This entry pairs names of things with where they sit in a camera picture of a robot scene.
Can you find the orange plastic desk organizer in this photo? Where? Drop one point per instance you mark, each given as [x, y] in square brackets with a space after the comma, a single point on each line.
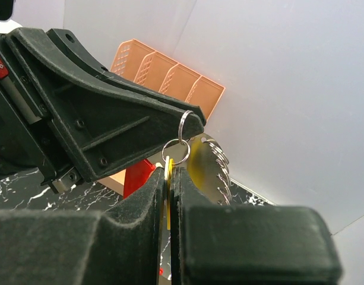
[141, 64]

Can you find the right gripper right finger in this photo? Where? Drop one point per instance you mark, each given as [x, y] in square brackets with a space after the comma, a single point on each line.
[245, 244]

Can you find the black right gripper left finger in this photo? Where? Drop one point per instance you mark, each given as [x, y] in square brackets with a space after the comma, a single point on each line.
[118, 246]

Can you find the yellow headed key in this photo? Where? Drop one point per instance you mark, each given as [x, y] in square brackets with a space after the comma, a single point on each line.
[168, 168]

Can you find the metal keyring with spring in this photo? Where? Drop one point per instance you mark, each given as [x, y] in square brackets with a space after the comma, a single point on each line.
[184, 139]

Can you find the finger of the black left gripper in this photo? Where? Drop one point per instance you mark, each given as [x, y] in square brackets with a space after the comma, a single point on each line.
[69, 45]

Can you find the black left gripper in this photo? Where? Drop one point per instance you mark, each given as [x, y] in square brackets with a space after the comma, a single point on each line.
[69, 124]

